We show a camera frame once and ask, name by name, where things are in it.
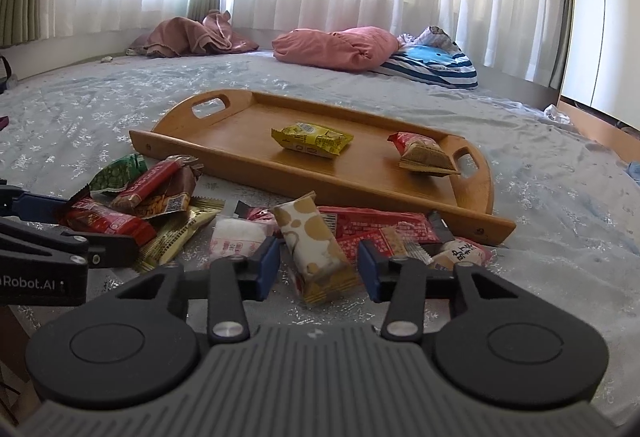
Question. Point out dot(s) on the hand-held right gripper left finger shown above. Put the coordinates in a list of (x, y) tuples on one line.
[(270, 263)]

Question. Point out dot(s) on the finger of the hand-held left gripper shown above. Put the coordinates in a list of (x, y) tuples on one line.
[(42, 208), (112, 252)]

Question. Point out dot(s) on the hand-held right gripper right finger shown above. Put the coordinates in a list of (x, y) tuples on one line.
[(367, 268)]

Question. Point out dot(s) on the red snack packet white lettering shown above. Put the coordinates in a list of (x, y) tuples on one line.
[(107, 219)]

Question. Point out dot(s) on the white pink snack packet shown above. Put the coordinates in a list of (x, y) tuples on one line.
[(235, 239)]

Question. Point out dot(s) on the large red patterned packet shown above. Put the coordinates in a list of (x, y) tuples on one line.
[(370, 224)]

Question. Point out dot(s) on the cream packet with gold spots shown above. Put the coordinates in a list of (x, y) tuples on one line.
[(305, 237)]

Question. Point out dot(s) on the cream gold snack packet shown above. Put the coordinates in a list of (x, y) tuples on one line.
[(175, 232)]

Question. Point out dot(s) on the long red bar packet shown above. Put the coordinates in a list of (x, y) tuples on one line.
[(145, 184)]

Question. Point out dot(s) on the green pea snack packet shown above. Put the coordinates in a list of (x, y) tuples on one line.
[(117, 174)]

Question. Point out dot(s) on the brown snack packet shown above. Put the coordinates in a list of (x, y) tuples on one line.
[(172, 201)]

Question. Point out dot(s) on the pink clear snack packet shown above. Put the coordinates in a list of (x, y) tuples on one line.
[(462, 253)]

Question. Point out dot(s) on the pink red packet black end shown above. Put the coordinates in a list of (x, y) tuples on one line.
[(260, 217)]

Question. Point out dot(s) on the red wafer packet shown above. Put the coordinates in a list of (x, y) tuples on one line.
[(420, 152)]

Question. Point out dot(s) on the yellow snack packet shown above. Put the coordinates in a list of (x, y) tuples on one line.
[(312, 139)]

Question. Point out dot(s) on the snowflake print bed sheet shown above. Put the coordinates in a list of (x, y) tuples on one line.
[(350, 84)]

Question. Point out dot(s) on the blue white striped pillow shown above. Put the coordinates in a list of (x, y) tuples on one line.
[(435, 64)]

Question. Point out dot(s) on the dusty pink crumpled blanket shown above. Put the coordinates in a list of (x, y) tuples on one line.
[(185, 37)]

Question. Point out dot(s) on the pink pillow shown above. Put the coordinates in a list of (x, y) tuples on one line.
[(335, 47)]

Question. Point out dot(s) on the white plastic bag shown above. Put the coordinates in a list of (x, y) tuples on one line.
[(555, 113)]

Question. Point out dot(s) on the blue cloth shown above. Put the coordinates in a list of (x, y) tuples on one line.
[(634, 174)]

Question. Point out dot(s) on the white wardrobe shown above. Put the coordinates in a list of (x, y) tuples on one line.
[(605, 17)]

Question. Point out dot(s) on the wooden bed frame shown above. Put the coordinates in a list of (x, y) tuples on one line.
[(595, 129)]

